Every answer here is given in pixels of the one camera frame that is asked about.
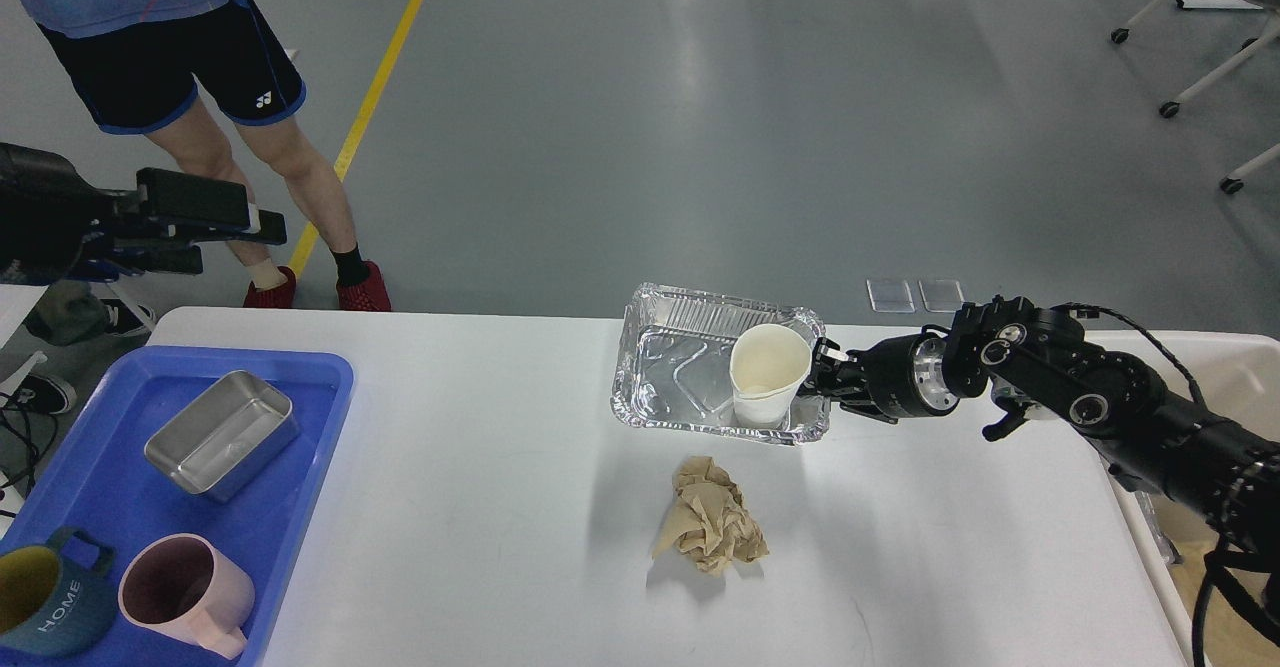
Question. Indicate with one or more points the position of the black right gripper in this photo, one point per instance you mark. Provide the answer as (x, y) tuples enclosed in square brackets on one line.
[(897, 378)]

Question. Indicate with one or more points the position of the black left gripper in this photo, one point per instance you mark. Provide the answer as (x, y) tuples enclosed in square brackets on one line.
[(56, 226)]

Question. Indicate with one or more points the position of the white paper cup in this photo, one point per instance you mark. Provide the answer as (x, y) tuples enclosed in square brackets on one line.
[(768, 364)]

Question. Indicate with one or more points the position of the aluminium foil tray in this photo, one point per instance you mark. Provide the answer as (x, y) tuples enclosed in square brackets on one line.
[(673, 364)]

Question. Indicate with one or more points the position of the brown paper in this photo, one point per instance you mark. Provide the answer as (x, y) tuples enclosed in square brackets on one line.
[(708, 521)]

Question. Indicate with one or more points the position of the stainless steel rectangular tray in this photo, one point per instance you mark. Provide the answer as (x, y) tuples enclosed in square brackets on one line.
[(225, 437)]

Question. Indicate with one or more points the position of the pink plastic mug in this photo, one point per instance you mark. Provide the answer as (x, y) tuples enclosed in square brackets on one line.
[(182, 587)]

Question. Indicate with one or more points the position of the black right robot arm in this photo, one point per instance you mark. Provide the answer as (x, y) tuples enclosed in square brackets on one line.
[(1027, 357)]

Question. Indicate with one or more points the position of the clear floor plate left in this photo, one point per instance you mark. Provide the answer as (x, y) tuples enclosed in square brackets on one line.
[(890, 295)]

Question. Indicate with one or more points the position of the clear floor plate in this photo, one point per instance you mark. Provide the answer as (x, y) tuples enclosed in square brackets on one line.
[(890, 295), (941, 295)]

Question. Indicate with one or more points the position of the clear floor plate right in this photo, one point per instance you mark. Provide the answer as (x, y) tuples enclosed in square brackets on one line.
[(941, 295)]

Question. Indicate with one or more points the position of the person in blue shirt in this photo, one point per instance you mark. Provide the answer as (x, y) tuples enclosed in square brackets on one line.
[(140, 67)]

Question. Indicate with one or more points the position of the white side table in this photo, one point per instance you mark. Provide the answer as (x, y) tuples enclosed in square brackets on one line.
[(76, 313)]

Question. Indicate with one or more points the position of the black sneaker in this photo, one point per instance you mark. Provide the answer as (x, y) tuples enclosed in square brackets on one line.
[(45, 395)]

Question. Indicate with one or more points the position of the blue plastic tray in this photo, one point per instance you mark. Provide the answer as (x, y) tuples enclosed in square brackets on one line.
[(100, 481)]

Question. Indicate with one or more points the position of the dark teal HOME mug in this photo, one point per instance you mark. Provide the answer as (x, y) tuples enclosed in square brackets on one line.
[(56, 598)]

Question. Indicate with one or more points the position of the beige plastic bin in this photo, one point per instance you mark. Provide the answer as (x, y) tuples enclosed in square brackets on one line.
[(1238, 376)]

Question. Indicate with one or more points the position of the white rolling chair base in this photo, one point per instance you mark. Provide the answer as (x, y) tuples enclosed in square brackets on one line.
[(1187, 97)]

